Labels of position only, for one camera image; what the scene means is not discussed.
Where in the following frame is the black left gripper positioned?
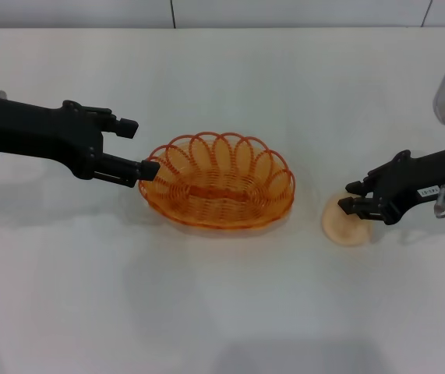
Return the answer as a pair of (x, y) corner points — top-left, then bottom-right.
(0, 94), (161, 189)

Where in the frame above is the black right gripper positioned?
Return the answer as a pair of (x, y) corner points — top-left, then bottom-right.
(337, 146), (445, 227)

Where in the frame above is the pale round bread bun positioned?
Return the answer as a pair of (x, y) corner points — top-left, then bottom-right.
(321, 189), (373, 247)

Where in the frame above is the orange plastic wire basket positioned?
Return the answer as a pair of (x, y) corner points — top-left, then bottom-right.
(138, 132), (296, 229)

